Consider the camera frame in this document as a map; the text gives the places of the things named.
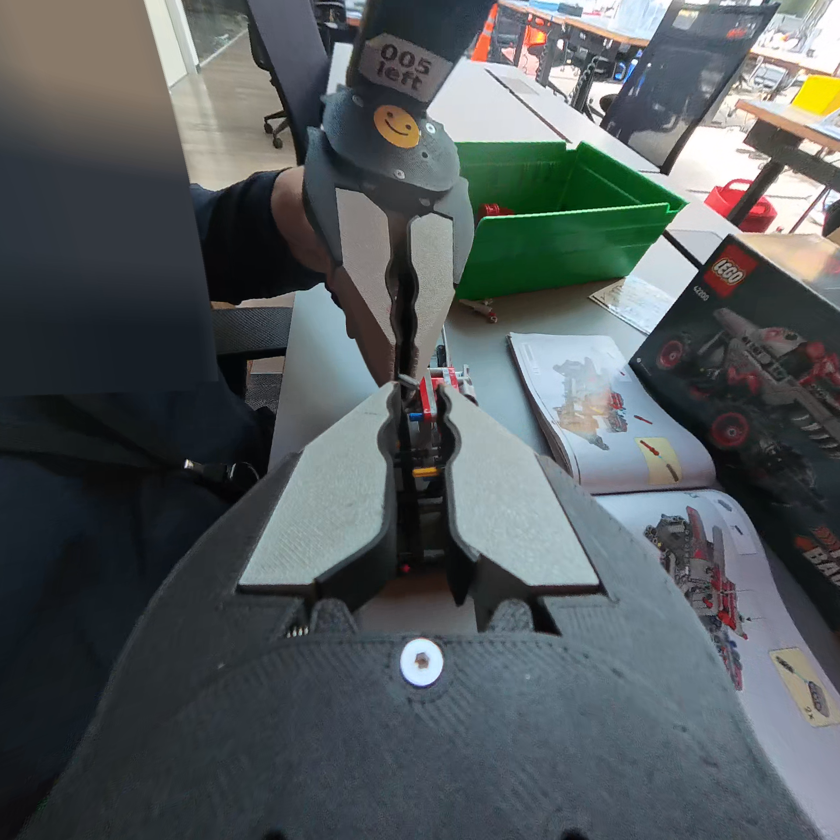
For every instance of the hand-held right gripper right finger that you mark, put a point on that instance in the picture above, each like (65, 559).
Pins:
(518, 525)

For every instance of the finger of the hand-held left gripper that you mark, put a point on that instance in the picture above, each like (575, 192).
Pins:
(433, 282)
(367, 262)

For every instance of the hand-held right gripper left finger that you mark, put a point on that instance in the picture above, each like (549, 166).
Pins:
(321, 518)

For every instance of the grey red lego truck model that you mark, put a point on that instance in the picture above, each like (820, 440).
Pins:
(426, 420)

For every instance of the person's left forearm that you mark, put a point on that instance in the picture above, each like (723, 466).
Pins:
(236, 243)

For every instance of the red lego part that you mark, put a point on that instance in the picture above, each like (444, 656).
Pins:
(495, 211)

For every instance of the lego instruction booklet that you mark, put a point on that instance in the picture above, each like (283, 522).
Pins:
(689, 571)

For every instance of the lego sticker sheet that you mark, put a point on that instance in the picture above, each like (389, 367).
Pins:
(633, 303)

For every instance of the lego set box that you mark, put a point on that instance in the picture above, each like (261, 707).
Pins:
(754, 394)

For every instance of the person's left hand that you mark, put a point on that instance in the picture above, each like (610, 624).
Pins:
(295, 216)

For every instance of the green plastic bin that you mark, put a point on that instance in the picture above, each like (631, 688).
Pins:
(571, 243)

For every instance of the orange traffic cone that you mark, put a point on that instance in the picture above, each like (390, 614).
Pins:
(485, 36)

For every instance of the long wooden office desk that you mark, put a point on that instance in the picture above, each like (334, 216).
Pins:
(617, 29)

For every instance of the person's dark navy clothing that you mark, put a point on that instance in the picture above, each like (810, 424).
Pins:
(79, 623)

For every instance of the black mesh office chair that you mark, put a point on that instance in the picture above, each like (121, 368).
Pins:
(682, 85)

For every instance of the red plastic basket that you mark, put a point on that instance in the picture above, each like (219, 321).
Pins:
(738, 207)

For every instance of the small wooden office desk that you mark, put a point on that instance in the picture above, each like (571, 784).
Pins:
(794, 131)

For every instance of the yellow plastic box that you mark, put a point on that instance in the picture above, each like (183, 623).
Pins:
(817, 95)

